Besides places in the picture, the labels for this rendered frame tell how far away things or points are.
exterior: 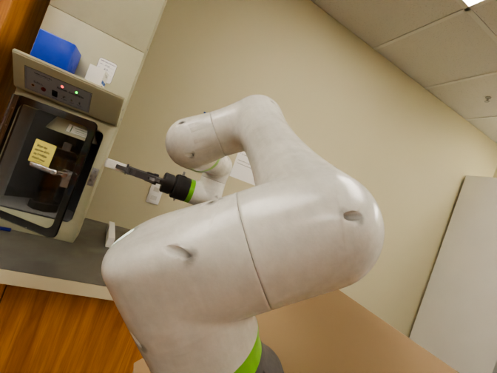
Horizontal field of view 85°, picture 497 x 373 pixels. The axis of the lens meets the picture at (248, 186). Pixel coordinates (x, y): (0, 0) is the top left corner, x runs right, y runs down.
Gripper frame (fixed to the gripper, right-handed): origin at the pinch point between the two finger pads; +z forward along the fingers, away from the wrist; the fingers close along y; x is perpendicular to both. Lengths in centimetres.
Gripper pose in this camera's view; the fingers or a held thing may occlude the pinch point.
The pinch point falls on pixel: (115, 165)
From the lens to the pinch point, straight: 105.6
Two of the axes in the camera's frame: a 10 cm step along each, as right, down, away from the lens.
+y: 3.7, 1.1, -9.2
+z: -8.6, -3.3, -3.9
